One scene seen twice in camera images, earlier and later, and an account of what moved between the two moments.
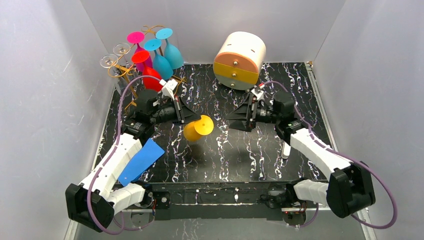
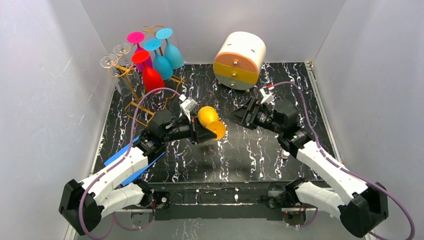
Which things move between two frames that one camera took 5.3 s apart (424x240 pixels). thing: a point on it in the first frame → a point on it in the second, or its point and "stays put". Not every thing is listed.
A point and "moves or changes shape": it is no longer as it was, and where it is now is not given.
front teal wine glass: x=160 y=63 stays put
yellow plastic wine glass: x=194 y=130 moves or changes shape
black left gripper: x=178 y=110 → x=195 y=131
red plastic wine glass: x=149 y=84 stays put
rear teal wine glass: x=171 y=53 stays put
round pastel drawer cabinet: x=239 y=60 stays put
